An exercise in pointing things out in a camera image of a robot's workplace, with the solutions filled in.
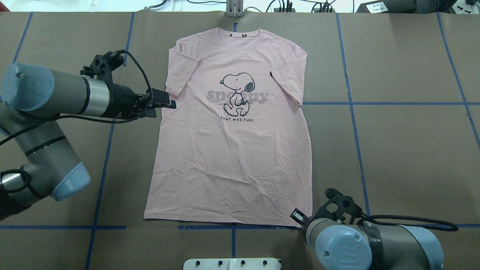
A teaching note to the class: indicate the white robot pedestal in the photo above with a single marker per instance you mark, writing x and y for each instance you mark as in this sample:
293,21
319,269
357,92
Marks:
233,264

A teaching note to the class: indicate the black box with label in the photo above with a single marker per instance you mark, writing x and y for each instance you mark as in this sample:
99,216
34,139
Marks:
387,6

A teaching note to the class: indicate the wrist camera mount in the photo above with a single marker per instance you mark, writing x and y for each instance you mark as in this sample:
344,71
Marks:
337,206
102,66

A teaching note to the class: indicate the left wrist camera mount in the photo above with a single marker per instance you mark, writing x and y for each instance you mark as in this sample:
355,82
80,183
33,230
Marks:
102,66

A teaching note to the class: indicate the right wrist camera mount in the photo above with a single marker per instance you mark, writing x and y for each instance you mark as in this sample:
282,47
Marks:
337,206

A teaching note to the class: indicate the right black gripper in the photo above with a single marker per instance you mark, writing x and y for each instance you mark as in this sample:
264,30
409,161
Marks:
297,216

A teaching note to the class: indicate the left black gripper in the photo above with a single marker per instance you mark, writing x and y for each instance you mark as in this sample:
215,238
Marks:
122,99

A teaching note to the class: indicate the aluminium frame post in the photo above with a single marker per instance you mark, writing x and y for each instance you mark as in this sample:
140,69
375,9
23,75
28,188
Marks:
235,8

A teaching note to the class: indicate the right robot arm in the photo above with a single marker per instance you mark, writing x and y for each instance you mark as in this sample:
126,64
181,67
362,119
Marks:
339,246

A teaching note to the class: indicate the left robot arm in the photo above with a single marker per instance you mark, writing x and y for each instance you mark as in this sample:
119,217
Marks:
33,99

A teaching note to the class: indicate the pink Snoopy t-shirt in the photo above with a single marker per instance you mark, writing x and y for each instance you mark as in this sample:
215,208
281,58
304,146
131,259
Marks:
237,148

